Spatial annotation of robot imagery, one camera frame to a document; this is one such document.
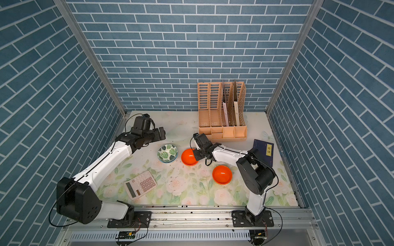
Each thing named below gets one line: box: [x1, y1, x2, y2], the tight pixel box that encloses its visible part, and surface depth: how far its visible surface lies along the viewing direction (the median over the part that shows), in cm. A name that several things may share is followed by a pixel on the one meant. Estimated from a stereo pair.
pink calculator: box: [123, 170, 158, 201], surface depth 84 cm
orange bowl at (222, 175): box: [211, 165, 233, 186], surface depth 87 cm
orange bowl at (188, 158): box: [181, 148, 199, 167], surface depth 93 cm
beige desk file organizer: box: [197, 79, 248, 141], surface depth 106 cm
